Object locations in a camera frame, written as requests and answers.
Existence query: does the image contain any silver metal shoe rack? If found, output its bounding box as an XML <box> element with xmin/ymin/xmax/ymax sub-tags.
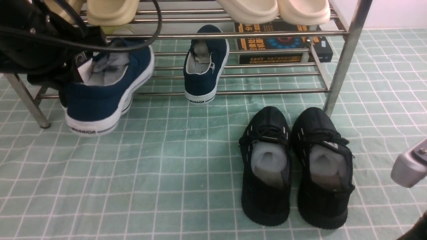
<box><xmin>1</xmin><ymin>0</ymin><xmax>372</xmax><ymax>129</ymax></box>

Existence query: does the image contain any cream slipper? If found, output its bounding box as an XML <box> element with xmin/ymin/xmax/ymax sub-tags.
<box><xmin>216</xmin><ymin>0</ymin><xmax>279</xmax><ymax>25</ymax></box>
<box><xmin>277</xmin><ymin>0</ymin><xmax>331</xmax><ymax>26</ymax></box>

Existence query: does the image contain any black knit sneaker left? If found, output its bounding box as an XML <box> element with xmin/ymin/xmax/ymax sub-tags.
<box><xmin>239</xmin><ymin>106</ymin><xmax>292</xmax><ymax>227</ymax></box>

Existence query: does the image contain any navy slip-on shoe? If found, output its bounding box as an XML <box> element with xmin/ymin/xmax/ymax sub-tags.
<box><xmin>183</xmin><ymin>39</ymin><xmax>230</xmax><ymax>105</ymax></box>
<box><xmin>59</xmin><ymin>46</ymin><xmax>154</xmax><ymax>137</ymax></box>

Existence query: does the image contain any yellow slipper right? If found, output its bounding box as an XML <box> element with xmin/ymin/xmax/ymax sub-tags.
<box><xmin>86</xmin><ymin>0</ymin><xmax>140</xmax><ymax>26</ymax></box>

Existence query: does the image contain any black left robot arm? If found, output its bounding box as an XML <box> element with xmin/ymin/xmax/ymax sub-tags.
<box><xmin>0</xmin><ymin>0</ymin><xmax>107</xmax><ymax>107</ymax></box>

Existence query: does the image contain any black knit sneaker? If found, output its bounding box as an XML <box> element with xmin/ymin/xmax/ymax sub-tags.
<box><xmin>239</xmin><ymin>106</ymin><xmax>292</xmax><ymax>227</ymax></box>
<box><xmin>290</xmin><ymin>107</ymin><xmax>355</xmax><ymax>230</ymax></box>

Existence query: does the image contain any black cable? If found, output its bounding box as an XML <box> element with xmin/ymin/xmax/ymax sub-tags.
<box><xmin>0</xmin><ymin>0</ymin><xmax>162</xmax><ymax>52</ymax></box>

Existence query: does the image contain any cream slipper left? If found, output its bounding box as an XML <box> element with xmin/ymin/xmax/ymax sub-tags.
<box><xmin>216</xmin><ymin>0</ymin><xmax>279</xmax><ymax>25</ymax></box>

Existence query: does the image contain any cream slipper right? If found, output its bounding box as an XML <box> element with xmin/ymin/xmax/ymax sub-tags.
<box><xmin>277</xmin><ymin>0</ymin><xmax>331</xmax><ymax>26</ymax></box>

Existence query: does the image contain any black knit sneaker right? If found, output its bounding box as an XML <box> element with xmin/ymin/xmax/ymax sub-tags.
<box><xmin>290</xmin><ymin>107</ymin><xmax>355</xmax><ymax>230</ymax></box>

